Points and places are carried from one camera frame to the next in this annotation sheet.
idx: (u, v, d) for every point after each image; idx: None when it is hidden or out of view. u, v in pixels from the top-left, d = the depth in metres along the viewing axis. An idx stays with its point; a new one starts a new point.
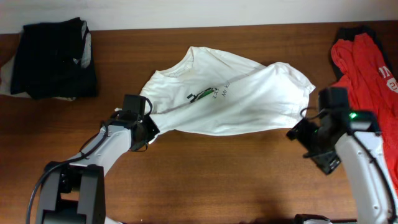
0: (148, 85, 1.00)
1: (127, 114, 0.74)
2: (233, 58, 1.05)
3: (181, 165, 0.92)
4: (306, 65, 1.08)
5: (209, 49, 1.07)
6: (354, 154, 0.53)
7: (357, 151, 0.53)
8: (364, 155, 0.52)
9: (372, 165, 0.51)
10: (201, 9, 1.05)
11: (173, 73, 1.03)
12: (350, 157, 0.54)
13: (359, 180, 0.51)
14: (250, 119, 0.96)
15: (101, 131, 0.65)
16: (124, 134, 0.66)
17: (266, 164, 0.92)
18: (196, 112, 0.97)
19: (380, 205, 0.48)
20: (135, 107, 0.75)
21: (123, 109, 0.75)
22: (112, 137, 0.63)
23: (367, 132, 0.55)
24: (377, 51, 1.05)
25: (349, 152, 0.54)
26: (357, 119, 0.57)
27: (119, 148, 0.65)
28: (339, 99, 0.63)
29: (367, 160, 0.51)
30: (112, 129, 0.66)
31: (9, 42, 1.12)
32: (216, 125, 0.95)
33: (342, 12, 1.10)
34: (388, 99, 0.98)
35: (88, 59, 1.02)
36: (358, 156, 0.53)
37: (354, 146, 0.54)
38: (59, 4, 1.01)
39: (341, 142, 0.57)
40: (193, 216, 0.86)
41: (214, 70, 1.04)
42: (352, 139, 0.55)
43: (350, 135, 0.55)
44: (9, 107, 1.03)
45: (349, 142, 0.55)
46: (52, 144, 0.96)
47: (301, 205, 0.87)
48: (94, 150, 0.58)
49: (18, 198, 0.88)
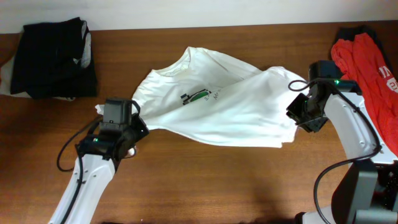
0: (143, 84, 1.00)
1: (108, 128, 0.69)
2: (231, 60, 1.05)
3: (181, 166, 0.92)
4: (306, 65, 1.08)
5: (207, 50, 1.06)
6: (339, 107, 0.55)
7: (342, 104, 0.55)
8: (348, 106, 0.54)
9: (357, 114, 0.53)
10: (201, 8, 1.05)
11: (169, 73, 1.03)
12: (337, 111, 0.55)
13: (347, 129, 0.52)
14: (242, 128, 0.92)
15: (76, 168, 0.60)
16: (102, 170, 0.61)
17: (267, 164, 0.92)
18: (186, 116, 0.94)
19: (365, 139, 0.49)
20: (115, 121, 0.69)
21: (103, 121, 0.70)
22: (87, 185, 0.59)
23: (350, 93, 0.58)
24: (377, 52, 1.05)
25: (336, 108, 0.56)
26: (340, 86, 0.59)
27: (99, 188, 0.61)
28: (329, 71, 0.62)
29: (352, 110, 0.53)
30: (86, 165, 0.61)
31: (10, 42, 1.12)
32: (206, 130, 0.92)
33: (342, 12, 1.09)
34: (388, 99, 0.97)
35: (88, 59, 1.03)
36: (343, 108, 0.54)
37: (339, 101, 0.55)
38: (59, 4, 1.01)
39: (328, 107, 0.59)
40: (193, 216, 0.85)
41: (209, 71, 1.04)
42: (338, 96, 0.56)
43: (336, 94, 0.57)
44: (10, 108, 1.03)
45: (334, 99, 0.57)
46: (53, 143, 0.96)
47: (301, 205, 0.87)
48: (66, 217, 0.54)
49: (18, 198, 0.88)
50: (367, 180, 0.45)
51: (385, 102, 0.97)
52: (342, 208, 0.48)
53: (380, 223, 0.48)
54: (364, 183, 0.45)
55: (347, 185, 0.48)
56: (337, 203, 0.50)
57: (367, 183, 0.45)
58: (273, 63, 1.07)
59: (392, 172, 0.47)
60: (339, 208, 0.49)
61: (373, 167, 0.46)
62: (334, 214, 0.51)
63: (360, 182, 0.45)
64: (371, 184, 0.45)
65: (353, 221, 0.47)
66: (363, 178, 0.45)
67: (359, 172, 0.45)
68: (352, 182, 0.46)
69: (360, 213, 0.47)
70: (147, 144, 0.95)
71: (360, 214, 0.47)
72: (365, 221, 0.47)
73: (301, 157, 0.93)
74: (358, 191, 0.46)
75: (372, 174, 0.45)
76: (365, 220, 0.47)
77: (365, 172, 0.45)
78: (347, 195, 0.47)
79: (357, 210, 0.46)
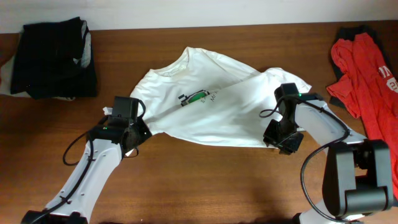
0: (142, 83, 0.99)
1: (117, 121, 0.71)
2: (229, 61, 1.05)
3: (181, 166, 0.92)
4: (306, 65, 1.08)
5: (205, 50, 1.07)
6: (307, 111, 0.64)
7: (308, 108, 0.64)
8: (313, 109, 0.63)
9: (323, 113, 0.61)
10: (201, 7, 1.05)
11: (167, 73, 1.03)
12: (306, 116, 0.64)
13: (318, 127, 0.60)
14: (239, 131, 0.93)
15: (86, 149, 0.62)
16: (112, 151, 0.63)
17: (266, 164, 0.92)
18: (183, 118, 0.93)
19: (336, 129, 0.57)
20: (124, 114, 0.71)
21: (112, 115, 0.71)
22: (97, 162, 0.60)
23: (314, 101, 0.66)
24: (377, 52, 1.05)
25: (305, 113, 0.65)
26: (303, 96, 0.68)
27: (107, 168, 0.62)
28: (292, 91, 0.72)
29: (318, 111, 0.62)
30: (96, 146, 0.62)
31: (9, 42, 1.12)
32: (204, 132, 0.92)
33: (342, 12, 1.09)
34: (388, 98, 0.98)
35: (88, 59, 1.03)
36: (310, 111, 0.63)
37: (305, 107, 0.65)
38: (59, 4, 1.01)
39: (297, 116, 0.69)
40: (193, 216, 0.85)
41: (206, 73, 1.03)
42: (303, 104, 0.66)
43: (301, 103, 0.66)
44: (10, 107, 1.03)
45: (301, 107, 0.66)
46: (53, 143, 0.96)
47: (301, 205, 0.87)
48: (76, 188, 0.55)
49: (17, 198, 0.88)
50: (344, 158, 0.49)
51: (385, 102, 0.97)
52: (333, 196, 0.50)
53: (373, 206, 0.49)
54: (342, 162, 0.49)
55: (330, 172, 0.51)
56: (329, 192, 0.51)
57: (346, 162, 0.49)
58: (273, 63, 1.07)
59: (366, 150, 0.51)
60: (331, 198, 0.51)
61: (347, 147, 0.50)
62: (328, 206, 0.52)
63: (339, 162, 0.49)
64: (349, 163, 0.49)
65: (346, 208, 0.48)
66: (340, 157, 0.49)
67: (335, 154, 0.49)
68: (333, 165, 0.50)
69: (351, 198, 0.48)
70: (147, 144, 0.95)
71: (351, 198, 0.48)
72: (357, 206, 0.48)
73: (301, 157, 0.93)
74: (340, 170, 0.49)
75: (346, 154, 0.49)
76: (357, 205, 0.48)
77: (341, 152, 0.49)
78: (333, 181, 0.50)
79: (347, 192, 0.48)
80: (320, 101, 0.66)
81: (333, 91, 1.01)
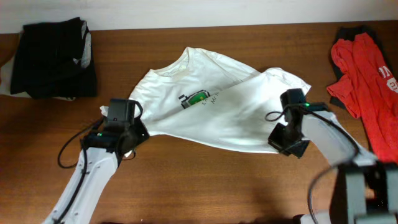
0: (142, 83, 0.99)
1: (113, 126, 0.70)
2: (229, 61, 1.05)
3: (181, 165, 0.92)
4: (305, 65, 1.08)
5: (205, 50, 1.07)
6: (315, 124, 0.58)
7: (316, 121, 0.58)
8: (322, 121, 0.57)
9: (331, 127, 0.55)
10: (201, 8, 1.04)
11: (168, 73, 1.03)
12: (314, 129, 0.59)
13: (327, 141, 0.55)
14: (240, 132, 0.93)
15: (80, 160, 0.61)
16: (106, 163, 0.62)
17: (266, 164, 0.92)
18: (184, 119, 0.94)
19: (347, 146, 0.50)
20: (120, 118, 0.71)
21: (107, 119, 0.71)
22: (91, 175, 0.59)
23: (323, 111, 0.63)
24: (377, 52, 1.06)
25: (313, 125, 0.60)
26: (311, 107, 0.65)
27: (102, 179, 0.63)
28: (298, 98, 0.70)
29: (326, 124, 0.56)
30: (90, 157, 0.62)
31: (9, 42, 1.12)
32: (205, 134, 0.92)
33: (342, 12, 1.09)
34: (388, 98, 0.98)
35: (88, 59, 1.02)
36: (319, 124, 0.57)
37: (313, 119, 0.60)
38: (58, 4, 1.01)
39: (304, 127, 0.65)
40: (192, 216, 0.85)
41: (206, 73, 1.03)
42: (311, 115, 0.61)
43: (309, 114, 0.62)
44: (10, 108, 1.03)
45: (309, 118, 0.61)
46: (53, 143, 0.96)
47: (301, 205, 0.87)
48: (70, 206, 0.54)
49: (17, 198, 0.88)
50: (356, 182, 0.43)
51: (385, 102, 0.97)
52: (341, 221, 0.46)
53: None
54: (354, 186, 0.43)
55: (340, 195, 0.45)
56: (336, 214, 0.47)
57: (357, 186, 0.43)
58: (272, 63, 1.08)
59: (377, 171, 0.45)
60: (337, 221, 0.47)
61: (357, 168, 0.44)
62: None
63: (349, 187, 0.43)
64: (360, 188, 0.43)
65: None
66: (351, 182, 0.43)
67: (346, 178, 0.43)
68: (342, 188, 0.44)
69: None
70: (147, 144, 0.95)
71: None
72: None
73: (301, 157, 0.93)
74: (351, 194, 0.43)
75: (357, 177, 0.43)
76: None
77: (351, 175, 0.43)
78: (342, 206, 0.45)
79: (357, 219, 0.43)
80: (329, 112, 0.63)
81: (332, 91, 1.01)
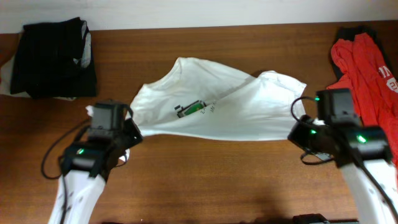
0: (136, 100, 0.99)
1: (97, 135, 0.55)
2: (222, 68, 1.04)
3: (181, 165, 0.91)
4: (304, 65, 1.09)
5: (196, 60, 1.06)
6: (364, 189, 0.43)
7: (367, 186, 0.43)
8: (374, 191, 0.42)
9: (386, 206, 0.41)
10: (201, 8, 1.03)
11: (160, 86, 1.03)
12: (360, 190, 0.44)
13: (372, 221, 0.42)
14: (246, 131, 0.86)
15: (60, 191, 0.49)
16: (92, 191, 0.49)
17: (266, 164, 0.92)
18: (183, 123, 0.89)
19: None
20: (104, 119, 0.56)
21: (91, 126, 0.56)
22: (73, 211, 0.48)
23: (377, 160, 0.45)
24: (377, 52, 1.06)
25: (358, 184, 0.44)
26: (366, 144, 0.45)
27: (88, 209, 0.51)
28: (344, 107, 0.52)
29: (381, 201, 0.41)
30: (70, 183, 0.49)
31: (9, 42, 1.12)
32: (209, 134, 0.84)
33: (344, 12, 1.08)
34: (388, 98, 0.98)
35: (88, 59, 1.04)
36: (369, 194, 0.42)
37: (363, 179, 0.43)
38: (58, 4, 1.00)
39: (346, 168, 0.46)
40: (193, 216, 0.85)
41: (200, 83, 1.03)
42: (362, 172, 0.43)
43: (359, 168, 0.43)
44: (10, 107, 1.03)
45: (358, 173, 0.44)
46: (53, 144, 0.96)
47: (302, 205, 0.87)
48: None
49: (17, 198, 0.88)
50: None
51: (385, 102, 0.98)
52: None
53: None
54: None
55: None
56: None
57: None
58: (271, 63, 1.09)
59: None
60: None
61: None
62: None
63: None
64: None
65: None
66: None
67: None
68: None
69: None
70: (147, 144, 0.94)
71: None
72: None
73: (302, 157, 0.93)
74: None
75: None
76: None
77: None
78: None
79: None
80: (387, 165, 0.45)
81: None
